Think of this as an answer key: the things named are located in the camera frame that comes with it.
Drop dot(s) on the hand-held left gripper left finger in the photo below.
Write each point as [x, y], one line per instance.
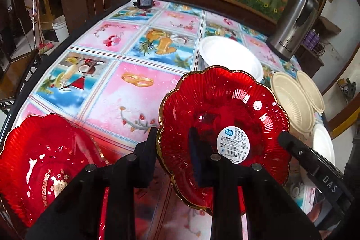
[150, 150]

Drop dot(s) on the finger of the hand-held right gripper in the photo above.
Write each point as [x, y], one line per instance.
[292, 144]

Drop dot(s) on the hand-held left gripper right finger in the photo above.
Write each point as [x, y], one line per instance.
[197, 157]

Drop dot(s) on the beige ribbed bowl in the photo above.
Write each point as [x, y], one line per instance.
[289, 99]
[312, 88]

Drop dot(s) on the red plate with round label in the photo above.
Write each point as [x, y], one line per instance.
[225, 102]

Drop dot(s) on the white foam bowl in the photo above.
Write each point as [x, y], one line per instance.
[225, 51]
[323, 141]

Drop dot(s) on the printed plastic tablecloth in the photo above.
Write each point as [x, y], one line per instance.
[126, 105]

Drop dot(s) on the purple bottles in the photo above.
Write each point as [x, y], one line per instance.
[312, 40]

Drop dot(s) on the steel thermos jug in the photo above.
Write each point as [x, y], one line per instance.
[292, 26]

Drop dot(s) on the red plate with gold print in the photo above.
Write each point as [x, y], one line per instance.
[31, 144]

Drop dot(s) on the broom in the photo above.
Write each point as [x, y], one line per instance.
[45, 48]

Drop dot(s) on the wooden chair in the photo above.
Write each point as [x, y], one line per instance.
[19, 79]

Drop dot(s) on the white bucket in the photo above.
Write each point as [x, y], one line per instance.
[60, 28]

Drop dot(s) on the wooden side counter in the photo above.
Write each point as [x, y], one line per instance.
[81, 1]

